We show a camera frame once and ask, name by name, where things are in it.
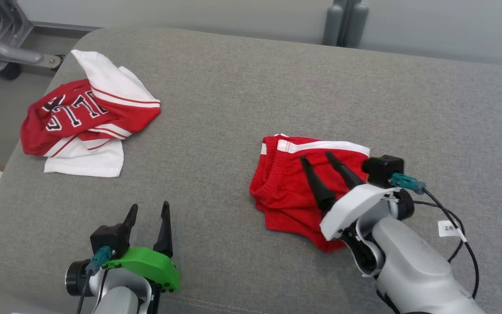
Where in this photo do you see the grey round post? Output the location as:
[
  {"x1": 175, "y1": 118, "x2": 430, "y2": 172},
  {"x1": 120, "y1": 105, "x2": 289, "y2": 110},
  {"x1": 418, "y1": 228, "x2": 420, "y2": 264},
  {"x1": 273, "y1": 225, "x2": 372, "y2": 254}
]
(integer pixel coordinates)
[
  {"x1": 323, "y1": 3, "x2": 344, "y2": 47},
  {"x1": 349, "y1": 2, "x2": 370, "y2": 48}
]

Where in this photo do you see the red white basketball jersey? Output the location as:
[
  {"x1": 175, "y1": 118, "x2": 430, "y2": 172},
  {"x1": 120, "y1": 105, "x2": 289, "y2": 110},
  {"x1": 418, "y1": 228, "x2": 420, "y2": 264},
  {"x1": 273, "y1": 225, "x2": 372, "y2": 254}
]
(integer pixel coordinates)
[{"x1": 20, "y1": 49, "x2": 161, "y2": 178}]

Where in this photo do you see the white cable label tag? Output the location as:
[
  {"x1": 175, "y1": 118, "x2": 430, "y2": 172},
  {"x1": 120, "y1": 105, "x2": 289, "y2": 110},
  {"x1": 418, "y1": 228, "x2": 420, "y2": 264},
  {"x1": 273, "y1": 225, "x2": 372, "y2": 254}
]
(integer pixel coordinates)
[{"x1": 438, "y1": 220, "x2": 468, "y2": 239}]

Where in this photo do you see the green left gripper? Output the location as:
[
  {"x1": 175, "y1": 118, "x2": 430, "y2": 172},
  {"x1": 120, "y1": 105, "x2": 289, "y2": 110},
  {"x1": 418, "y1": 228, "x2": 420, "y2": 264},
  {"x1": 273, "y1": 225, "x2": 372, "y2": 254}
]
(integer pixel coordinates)
[{"x1": 103, "y1": 201, "x2": 181, "y2": 292}]

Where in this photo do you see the grey metal wheeled stand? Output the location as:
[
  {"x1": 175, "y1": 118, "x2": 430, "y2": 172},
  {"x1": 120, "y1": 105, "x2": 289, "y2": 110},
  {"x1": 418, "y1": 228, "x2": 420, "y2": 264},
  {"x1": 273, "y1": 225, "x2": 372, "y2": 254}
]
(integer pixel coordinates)
[{"x1": 0, "y1": 0, "x2": 62, "y2": 71}]

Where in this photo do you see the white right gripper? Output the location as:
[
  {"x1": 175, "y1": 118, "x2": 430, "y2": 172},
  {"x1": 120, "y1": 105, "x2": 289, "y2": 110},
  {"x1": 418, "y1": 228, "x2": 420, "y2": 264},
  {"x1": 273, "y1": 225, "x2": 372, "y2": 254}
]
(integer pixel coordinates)
[{"x1": 300, "y1": 151, "x2": 402, "y2": 241}]

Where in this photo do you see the red shorts white stripe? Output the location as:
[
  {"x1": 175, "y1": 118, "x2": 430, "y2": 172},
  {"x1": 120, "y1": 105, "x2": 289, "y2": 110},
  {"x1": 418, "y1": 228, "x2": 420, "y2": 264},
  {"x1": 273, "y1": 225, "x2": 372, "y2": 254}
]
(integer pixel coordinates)
[{"x1": 249, "y1": 134, "x2": 371, "y2": 253}]

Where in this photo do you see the grey vertical wall rail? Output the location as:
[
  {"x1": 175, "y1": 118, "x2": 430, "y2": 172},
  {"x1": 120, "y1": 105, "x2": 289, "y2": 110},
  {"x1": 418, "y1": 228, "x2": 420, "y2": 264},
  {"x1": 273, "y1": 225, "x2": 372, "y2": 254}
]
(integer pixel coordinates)
[{"x1": 333, "y1": 0, "x2": 358, "y2": 47}]

